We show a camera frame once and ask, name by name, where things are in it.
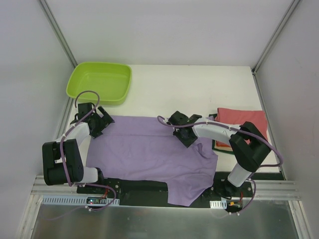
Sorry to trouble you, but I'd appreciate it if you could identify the left white cable duct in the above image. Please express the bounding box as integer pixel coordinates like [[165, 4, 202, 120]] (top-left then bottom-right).
[[42, 195, 120, 207]]

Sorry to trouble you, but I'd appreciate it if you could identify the right aluminium corner post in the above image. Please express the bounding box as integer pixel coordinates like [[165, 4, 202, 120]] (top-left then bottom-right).
[[251, 0, 302, 76]]

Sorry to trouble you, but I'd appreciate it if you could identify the purple t shirt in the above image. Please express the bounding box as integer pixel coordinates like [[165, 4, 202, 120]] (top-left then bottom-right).
[[86, 116, 218, 206]]

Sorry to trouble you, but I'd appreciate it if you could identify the aluminium frame rail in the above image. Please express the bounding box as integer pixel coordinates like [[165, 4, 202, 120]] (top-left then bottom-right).
[[31, 175, 302, 200]]

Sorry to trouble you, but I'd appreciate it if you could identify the folded green t shirt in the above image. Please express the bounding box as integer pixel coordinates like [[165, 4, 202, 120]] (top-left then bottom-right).
[[208, 113, 235, 154]]

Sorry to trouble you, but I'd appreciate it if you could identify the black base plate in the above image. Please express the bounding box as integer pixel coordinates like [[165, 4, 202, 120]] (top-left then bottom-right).
[[47, 167, 286, 209]]

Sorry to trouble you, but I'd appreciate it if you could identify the aluminium corner post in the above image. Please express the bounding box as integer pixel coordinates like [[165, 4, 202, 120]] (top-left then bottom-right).
[[251, 0, 302, 76], [37, 0, 78, 68]]

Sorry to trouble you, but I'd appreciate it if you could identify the left aluminium corner post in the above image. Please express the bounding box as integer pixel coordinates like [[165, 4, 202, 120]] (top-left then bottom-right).
[[37, 0, 78, 68]]

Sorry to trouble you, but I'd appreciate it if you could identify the green plastic basin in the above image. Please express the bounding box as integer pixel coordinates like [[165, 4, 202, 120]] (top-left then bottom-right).
[[66, 62, 132, 106]]

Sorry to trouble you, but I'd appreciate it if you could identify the folded pink t shirt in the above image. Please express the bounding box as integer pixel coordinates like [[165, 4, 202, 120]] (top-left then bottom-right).
[[215, 108, 268, 139]]

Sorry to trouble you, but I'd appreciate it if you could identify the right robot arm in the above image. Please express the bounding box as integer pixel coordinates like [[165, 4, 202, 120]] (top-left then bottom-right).
[[163, 111, 271, 197]]

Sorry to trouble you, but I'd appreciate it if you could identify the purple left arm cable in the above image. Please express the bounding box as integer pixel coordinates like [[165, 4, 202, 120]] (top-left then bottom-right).
[[59, 90, 118, 212]]

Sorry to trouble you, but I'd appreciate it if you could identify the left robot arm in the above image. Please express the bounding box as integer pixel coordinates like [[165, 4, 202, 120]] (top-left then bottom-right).
[[42, 103, 115, 194]]

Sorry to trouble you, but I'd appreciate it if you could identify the folded orange t shirt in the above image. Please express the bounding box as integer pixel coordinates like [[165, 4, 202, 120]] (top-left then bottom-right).
[[215, 141, 231, 148]]

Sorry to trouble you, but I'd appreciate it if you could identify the right white cable duct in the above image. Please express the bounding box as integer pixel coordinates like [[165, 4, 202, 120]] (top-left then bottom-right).
[[209, 200, 227, 210]]

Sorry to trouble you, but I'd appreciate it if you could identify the white cable duct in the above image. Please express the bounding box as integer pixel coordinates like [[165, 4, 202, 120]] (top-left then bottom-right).
[[209, 200, 227, 210], [42, 195, 120, 207]]

